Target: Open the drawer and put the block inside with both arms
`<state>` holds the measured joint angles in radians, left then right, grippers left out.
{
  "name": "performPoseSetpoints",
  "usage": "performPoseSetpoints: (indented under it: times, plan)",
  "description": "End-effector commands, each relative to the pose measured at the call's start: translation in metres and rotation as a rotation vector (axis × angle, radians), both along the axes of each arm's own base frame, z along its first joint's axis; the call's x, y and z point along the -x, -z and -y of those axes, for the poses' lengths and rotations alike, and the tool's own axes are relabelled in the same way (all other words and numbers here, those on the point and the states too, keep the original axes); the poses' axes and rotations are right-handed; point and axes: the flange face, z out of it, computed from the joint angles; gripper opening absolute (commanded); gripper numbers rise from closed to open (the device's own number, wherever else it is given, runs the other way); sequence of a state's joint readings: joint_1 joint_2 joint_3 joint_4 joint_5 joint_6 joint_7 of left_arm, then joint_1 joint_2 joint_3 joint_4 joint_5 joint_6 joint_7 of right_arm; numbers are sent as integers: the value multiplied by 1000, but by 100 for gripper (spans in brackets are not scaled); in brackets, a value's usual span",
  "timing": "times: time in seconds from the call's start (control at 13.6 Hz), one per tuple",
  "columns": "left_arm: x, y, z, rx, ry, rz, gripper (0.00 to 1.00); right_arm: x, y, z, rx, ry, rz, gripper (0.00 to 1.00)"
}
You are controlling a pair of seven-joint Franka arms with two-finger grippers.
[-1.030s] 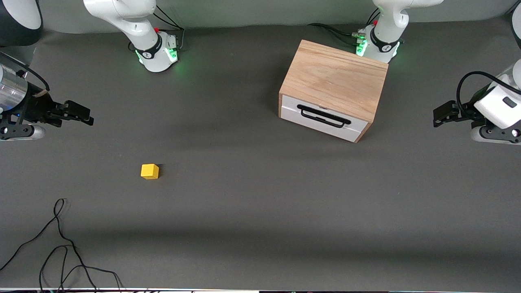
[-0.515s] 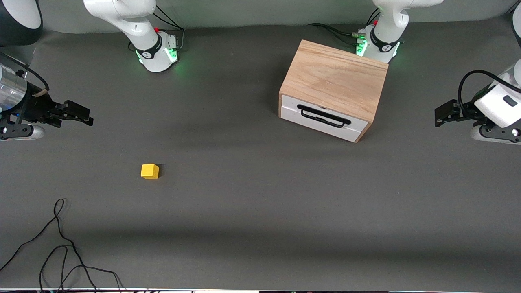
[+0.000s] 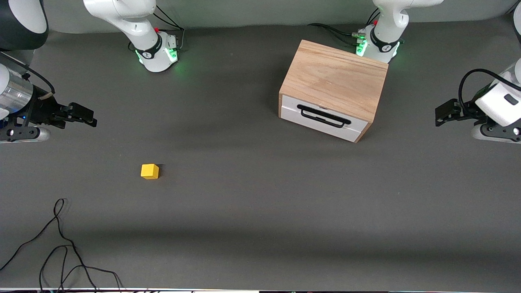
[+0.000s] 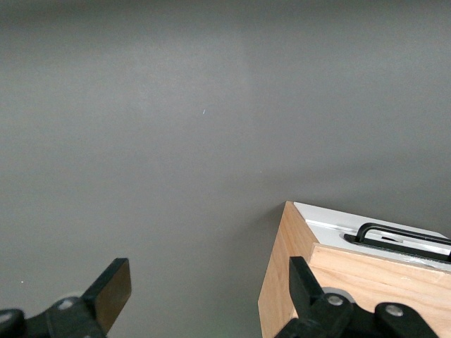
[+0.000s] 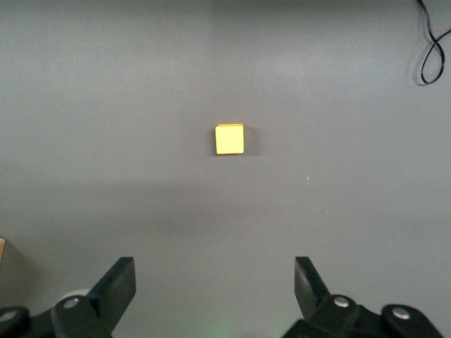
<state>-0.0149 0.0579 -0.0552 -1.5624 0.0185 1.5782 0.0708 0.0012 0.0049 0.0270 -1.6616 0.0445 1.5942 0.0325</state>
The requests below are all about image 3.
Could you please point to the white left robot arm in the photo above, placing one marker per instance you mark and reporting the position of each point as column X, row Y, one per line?
column 386, row 24

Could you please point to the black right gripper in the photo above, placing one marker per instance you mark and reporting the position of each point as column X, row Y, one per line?
column 42, row 110

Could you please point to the light wooden drawer cabinet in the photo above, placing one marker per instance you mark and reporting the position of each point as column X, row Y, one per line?
column 333, row 77

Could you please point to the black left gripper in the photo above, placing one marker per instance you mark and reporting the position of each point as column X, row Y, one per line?
column 465, row 110

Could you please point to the yellow wooden cube block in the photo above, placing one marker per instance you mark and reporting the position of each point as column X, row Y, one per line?
column 149, row 171

